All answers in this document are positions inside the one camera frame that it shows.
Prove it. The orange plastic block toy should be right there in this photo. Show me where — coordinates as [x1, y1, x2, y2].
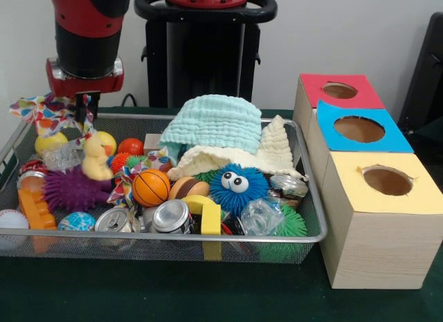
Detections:
[17, 189, 57, 231]

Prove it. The globe print ball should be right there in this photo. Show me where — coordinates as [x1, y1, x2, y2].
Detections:
[58, 211, 96, 232]

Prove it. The silver metal can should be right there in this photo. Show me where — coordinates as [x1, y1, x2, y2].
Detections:
[151, 199, 192, 234]

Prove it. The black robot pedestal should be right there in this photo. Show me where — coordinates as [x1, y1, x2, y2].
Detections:
[135, 0, 278, 108]

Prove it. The yellow plush duck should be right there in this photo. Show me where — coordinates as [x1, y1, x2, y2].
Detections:
[81, 135, 114, 181]

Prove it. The dark green table cloth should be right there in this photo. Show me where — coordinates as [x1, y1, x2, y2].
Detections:
[0, 106, 443, 322]

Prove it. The shallow wire mesh bin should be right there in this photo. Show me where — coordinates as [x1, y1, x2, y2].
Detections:
[0, 112, 328, 264]

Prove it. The purple spiky ball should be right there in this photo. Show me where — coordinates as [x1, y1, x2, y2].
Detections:
[43, 168, 113, 213]

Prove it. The blue fuzzy ball with eyes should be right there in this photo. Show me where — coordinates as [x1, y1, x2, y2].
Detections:
[209, 163, 269, 217]

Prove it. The yellow ball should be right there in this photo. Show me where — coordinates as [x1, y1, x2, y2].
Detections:
[96, 131, 118, 156]
[35, 132, 69, 157]

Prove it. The black chair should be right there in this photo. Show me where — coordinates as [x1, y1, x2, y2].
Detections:
[398, 12, 443, 172]

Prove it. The yellow plastic block toy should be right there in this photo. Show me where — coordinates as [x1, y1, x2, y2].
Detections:
[181, 195, 222, 236]

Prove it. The green spiky ball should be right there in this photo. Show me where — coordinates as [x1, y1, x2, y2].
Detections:
[260, 204, 308, 262]

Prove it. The white baseball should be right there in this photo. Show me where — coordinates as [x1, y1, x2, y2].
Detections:
[0, 209, 30, 251]

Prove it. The cream yellow waffle cloth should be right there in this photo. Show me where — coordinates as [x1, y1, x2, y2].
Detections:
[168, 115, 309, 181]

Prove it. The orange red ball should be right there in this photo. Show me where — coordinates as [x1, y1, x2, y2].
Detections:
[118, 138, 144, 156]

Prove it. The mint green waffle cloth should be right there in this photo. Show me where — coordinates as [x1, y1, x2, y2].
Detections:
[159, 95, 264, 163]

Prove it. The wooden box with three holes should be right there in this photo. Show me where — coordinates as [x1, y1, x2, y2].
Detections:
[293, 74, 443, 289]

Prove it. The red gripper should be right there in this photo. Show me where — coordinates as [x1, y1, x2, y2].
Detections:
[46, 57, 125, 127]

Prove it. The colourful patterned cloth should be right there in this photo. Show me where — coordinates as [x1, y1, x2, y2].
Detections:
[10, 95, 96, 140]
[107, 149, 175, 205]

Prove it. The small orange basketball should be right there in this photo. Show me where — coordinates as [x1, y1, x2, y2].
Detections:
[132, 168, 172, 207]

